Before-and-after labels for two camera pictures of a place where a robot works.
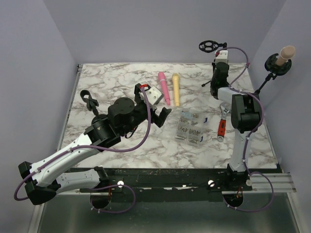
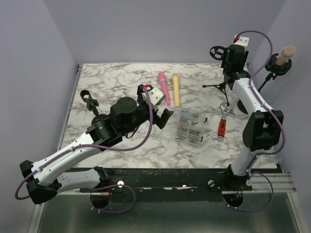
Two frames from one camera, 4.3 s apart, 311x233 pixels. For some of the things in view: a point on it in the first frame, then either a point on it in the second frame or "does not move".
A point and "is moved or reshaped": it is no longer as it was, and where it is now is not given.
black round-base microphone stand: [100, 120] does not move
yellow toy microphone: [175, 77] does not move
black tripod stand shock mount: [209, 46] is moved or reshaped
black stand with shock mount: [275, 70] does not move
